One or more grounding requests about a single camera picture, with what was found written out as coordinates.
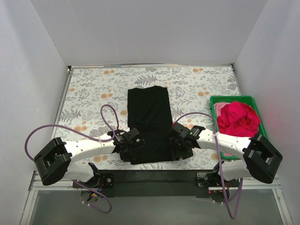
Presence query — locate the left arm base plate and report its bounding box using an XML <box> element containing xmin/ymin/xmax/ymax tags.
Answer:
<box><xmin>71</xmin><ymin>172</ymin><xmax>114</xmax><ymax>189</ymax></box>

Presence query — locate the red t shirt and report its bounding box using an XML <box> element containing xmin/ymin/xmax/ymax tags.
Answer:
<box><xmin>217</xmin><ymin>101</ymin><xmax>261</xmax><ymax>137</ymax></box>

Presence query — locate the black t shirt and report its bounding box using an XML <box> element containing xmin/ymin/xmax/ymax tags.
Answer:
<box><xmin>127</xmin><ymin>86</ymin><xmax>173</xmax><ymax>165</ymax></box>

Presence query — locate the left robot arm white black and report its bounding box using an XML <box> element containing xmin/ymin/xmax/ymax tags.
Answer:
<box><xmin>34</xmin><ymin>128</ymin><xmax>145</xmax><ymax>188</ymax></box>

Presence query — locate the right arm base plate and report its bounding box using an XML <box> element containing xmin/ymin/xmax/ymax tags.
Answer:
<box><xmin>194</xmin><ymin>172</ymin><xmax>241</xmax><ymax>190</ymax></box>

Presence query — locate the green plastic bin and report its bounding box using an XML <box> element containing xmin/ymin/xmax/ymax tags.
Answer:
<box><xmin>210</xmin><ymin>95</ymin><xmax>269</xmax><ymax>160</ymax></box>

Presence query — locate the pink t shirt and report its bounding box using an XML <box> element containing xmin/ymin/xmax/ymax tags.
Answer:
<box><xmin>214</xmin><ymin>102</ymin><xmax>231</xmax><ymax>134</ymax></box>

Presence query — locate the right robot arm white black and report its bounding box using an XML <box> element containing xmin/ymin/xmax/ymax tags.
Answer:
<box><xmin>168</xmin><ymin>122</ymin><xmax>283</xmax><ymax>186</ymax></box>

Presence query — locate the aluminium frame rail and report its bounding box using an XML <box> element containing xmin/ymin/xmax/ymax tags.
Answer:
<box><xmin>29</xmin><ymin>170</ymin><xmax>282</xmax><ymax>190</ymax></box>

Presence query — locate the floral table mat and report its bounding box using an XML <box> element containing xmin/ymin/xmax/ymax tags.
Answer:
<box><xmin>44</xmin><ymin>66</ymin><xmax>243</xmax><ymax>170</ymax></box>

